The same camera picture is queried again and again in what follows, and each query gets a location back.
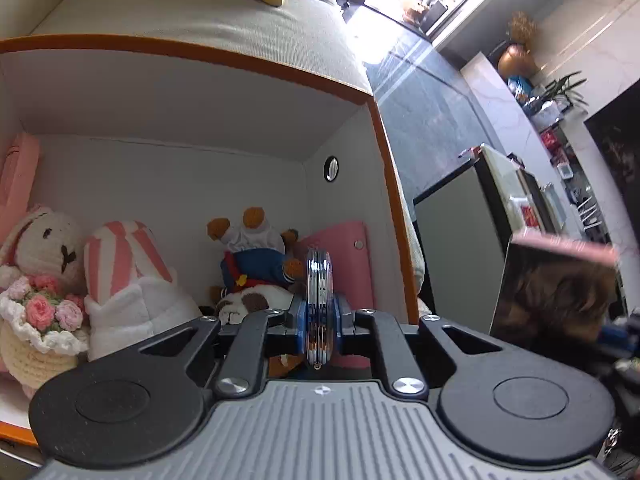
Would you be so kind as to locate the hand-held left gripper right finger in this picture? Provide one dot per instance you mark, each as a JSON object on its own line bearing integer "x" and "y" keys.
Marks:
{"x": 337, "y": 320}

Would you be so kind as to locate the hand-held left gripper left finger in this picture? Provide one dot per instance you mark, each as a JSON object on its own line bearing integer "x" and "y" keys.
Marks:
{"x": 300, "y": 320}

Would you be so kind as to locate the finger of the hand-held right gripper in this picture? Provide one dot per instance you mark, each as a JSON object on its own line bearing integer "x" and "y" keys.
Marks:
{"x": 614, "y": 332}

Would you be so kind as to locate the round chrome disc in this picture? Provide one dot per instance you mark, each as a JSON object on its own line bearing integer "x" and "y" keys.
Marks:
{"x": 318, "y": 285}

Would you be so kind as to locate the brown and white dog plush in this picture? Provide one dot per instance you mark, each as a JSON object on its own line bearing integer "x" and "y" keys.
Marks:
{"x": 245, "y": 305}

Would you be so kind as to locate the pink wallet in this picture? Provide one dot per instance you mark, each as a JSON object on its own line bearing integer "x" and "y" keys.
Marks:
{"x": 350, "y": 260}

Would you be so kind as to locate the duck plush toy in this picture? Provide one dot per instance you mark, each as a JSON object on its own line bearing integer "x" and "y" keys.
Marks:
{"x": 255, "y": 265}

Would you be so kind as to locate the photo cover book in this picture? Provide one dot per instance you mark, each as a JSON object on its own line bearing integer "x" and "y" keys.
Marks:
{"x": 550, "y": 295}

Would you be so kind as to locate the pink striped plush toy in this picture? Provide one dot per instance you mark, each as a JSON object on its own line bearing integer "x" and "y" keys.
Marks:
{"x": 125, "y": 260}

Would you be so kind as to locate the orange cardboard box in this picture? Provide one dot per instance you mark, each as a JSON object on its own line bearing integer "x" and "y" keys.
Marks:
{"x": 200, "y": 110}

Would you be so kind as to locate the crocheted white bunny doll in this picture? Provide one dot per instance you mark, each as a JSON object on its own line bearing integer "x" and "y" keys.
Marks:
{"x": 45, "y": 240}

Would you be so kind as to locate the pink selfie stick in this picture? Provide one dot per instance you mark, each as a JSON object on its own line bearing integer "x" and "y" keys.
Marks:
{"x": 22, "y": 180}

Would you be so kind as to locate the dark book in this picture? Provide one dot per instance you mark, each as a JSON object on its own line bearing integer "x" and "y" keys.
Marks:
{"x": 535, "y": 200}

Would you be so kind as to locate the black television screen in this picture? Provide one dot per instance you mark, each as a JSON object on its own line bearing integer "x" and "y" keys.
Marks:
{"x": 617, "y": 150}

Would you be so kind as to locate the red packet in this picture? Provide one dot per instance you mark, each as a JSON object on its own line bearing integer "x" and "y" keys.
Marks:
{"x": 550, "y": 140}

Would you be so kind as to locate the green potted plant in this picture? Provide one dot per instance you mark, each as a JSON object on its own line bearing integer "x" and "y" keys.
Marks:
{"x": 565, "y": 90}

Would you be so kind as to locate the white marble cabinet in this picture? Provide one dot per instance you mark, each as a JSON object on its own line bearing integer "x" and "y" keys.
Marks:
{"x": 500, "y": 100}

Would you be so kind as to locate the copper vase with dried flowers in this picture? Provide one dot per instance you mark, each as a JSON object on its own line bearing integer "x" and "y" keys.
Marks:
{"x": 517, "y": 57}

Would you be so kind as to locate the beige sofa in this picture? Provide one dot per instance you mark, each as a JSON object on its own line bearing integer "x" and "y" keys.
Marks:
{"x": 200, "y": 25}

